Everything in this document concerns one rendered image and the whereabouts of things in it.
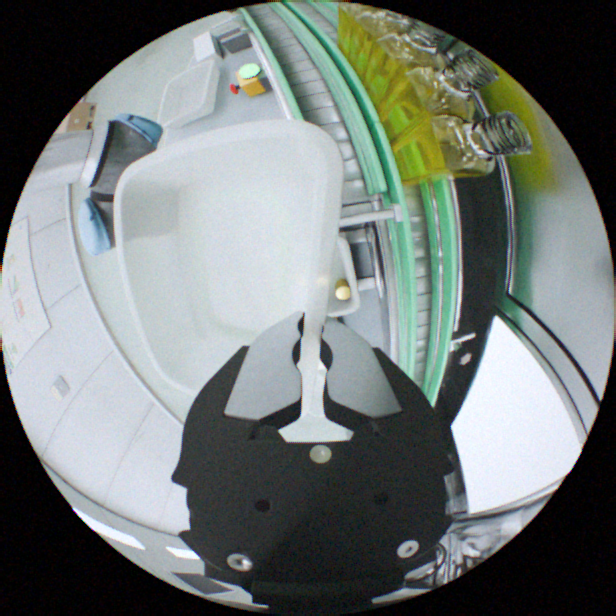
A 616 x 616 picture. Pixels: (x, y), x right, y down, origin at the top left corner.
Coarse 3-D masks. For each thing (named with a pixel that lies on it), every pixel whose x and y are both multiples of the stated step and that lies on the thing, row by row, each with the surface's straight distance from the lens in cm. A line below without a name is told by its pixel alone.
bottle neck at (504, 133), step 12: (480, 120) 17; (492, 120) 16; (504, 120) 15; (516, 120) 17; (468, 132) 18; (480, 132) 17; (492, 132) 16; (504, 132) 15; (516, 132) 17; (528, 132) 17; (480, 144) 17; (492, 144) 16; (504, 144) 16; (516, 144) 15; (528, 144) 16
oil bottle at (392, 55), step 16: (400, 32) 25; (384, 48) 25; (400, 48) 23; (416, 48) 23; (384, 64) 25; (400, 64) 23; (416, 64) 23; (432, 64) 24; (368, 80) 31; (384, 80) 26; (384, 96) 28
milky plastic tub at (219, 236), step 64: (256, 128) 11; (320, 128) 10; (128, 192) 19; (192, 192) 21; (256, 192) 17; (320, 192) 9; (128, 256) 19; (192, 256) 22; (256, 256) 18; (320, 256) 9; (192, 320) 26; (256, 320) 21; (320, 320) 11; (192, 384) 23
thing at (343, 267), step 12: (336, 252) 46; (348, 252) 39; (336, 264) 47; (348, 264) 39; (336, 276) 47; (348, 276) 43; (336, 300) 47; (348, 300) 46; (336, 312) 43; (348, 312) 43
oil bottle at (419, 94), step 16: (400, 80) 23; (416, 80) 21; (432, 80) 20; (400, 96) 24; (416, 96) 21; (432, 96) 20; (448, 96) 20; (384, 112) 29; (400, 112) 25; (416, 112) 22; (432, 112) 20; (448, 112) 21; (464, 112) 21; (384, 128) 31; (400, 128) 26
